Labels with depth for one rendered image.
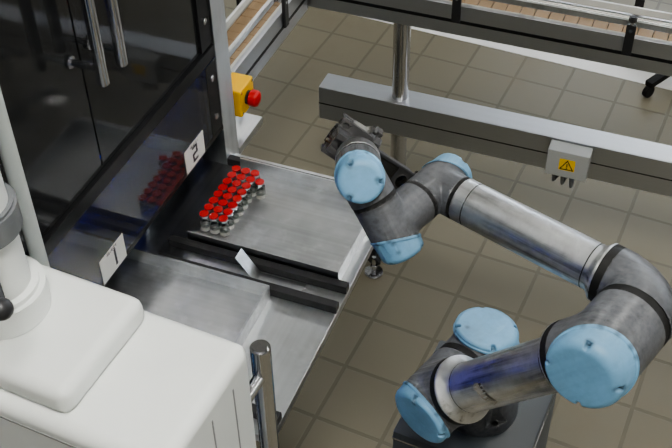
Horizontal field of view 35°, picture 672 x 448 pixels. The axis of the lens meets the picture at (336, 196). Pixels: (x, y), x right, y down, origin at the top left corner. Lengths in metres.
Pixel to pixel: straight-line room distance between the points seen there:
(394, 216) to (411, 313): 1.65
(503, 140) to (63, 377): 2.18
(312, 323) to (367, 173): 0.55
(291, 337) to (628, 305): 0.76
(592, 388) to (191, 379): 0.60
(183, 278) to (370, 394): 1.04
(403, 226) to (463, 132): 1.51
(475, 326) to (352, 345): 1.33
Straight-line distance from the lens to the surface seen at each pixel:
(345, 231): 2.24
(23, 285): 1.15
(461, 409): 1.77
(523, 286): 3.38
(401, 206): 1.65
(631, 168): 3.08
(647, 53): 2.84
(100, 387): 1.14
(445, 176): 1.71
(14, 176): 1.58
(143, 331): 1.18
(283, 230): 2.25
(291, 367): 2.00
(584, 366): 1.48
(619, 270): 1.58
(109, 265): 2.03
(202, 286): 2.15
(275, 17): 2.83
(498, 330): 1.89
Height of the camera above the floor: 2.42
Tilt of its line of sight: 42 degrees down
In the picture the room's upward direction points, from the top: 1 degrees counter-clockwise
